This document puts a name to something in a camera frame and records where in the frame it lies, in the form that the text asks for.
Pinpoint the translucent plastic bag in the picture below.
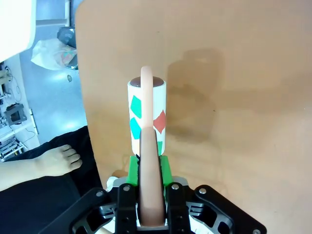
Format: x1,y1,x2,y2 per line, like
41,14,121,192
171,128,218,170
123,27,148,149
30,39,79,72

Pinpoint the person's left hand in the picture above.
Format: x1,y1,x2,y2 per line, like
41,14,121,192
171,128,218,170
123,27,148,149
34,144,83,176

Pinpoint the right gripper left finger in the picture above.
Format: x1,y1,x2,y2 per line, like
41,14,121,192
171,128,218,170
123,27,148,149
39,156,141,234

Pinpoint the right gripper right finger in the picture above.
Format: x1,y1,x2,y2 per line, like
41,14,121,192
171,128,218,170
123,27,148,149
159,156,267,234

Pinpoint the person's left forearm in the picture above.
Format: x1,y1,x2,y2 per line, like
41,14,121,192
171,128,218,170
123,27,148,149
0,156,41,194

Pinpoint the dark grey floor object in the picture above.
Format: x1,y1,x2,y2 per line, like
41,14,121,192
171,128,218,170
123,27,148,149
57,26,77,47

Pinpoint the white rounded side table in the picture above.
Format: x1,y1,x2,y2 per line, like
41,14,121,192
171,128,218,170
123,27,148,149
0,0,38,62

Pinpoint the pink handled lint roller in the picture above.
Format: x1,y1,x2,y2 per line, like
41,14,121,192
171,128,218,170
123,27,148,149
127,65,168,227

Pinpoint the grey metal box device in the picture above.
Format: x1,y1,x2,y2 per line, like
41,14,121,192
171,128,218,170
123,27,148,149
4,103,27,127

